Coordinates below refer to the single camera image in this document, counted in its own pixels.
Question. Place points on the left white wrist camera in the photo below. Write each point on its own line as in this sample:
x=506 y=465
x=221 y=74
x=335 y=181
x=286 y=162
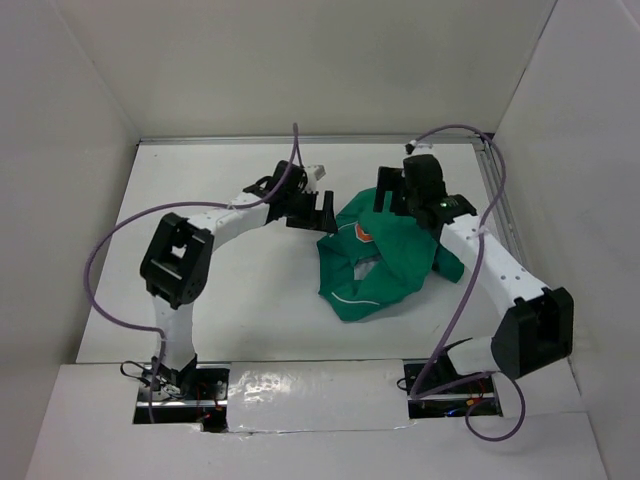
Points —
x=314 y=173

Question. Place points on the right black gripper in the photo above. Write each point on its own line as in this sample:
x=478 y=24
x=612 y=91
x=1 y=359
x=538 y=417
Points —
x=390 y=179

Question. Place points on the green zip jacket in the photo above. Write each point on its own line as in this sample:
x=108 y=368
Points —
x=375 y=260

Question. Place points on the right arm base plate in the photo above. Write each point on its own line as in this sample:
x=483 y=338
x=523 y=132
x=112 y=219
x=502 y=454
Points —
x=451 y=403

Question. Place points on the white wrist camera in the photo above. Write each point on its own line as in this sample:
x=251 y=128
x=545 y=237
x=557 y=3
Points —
x=412 y=146
x=314 y=173

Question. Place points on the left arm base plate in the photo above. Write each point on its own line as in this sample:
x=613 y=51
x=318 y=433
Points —
x=203 y=401

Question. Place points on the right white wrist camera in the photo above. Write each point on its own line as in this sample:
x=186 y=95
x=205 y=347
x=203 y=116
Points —
x=412 y=146

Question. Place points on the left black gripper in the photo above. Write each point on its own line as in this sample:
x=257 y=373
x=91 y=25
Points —
x=315 y=219

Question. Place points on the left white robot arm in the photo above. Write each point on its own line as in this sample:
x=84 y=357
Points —
x=176 y=265

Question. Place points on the aluminium frame rail back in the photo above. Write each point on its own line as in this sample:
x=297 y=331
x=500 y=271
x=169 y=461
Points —
x=395 y=139

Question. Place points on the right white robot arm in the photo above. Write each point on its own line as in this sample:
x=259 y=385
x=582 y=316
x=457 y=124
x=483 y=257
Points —
x=536 y=327

